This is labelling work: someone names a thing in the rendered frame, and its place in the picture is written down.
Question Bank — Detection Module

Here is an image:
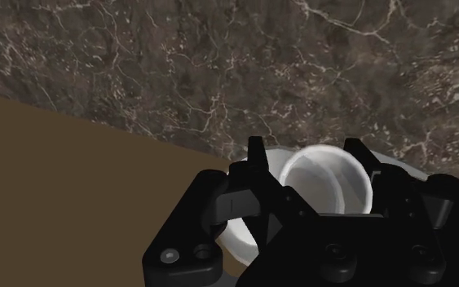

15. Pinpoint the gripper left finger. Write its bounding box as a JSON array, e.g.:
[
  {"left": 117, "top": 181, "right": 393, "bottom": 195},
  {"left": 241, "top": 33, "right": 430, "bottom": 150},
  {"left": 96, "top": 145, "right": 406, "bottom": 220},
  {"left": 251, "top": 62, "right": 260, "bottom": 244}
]
[{"left": 141, "top": 136, "right": 320, "bottom": 287}]

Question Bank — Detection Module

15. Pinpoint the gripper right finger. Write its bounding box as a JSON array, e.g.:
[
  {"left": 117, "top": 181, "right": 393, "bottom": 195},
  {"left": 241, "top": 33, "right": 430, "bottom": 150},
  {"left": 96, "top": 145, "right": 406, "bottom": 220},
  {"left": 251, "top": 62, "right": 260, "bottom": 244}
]
[{"left": 343, "top": 137, "right": 459, "bottom": 287}]

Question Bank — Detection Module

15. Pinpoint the white cup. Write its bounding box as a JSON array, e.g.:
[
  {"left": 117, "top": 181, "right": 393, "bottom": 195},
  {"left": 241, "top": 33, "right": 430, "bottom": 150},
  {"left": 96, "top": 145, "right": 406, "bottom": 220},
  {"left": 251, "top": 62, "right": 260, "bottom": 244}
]
[{"left": 278, "top": 143, "right": 374, "bottom": 215}]

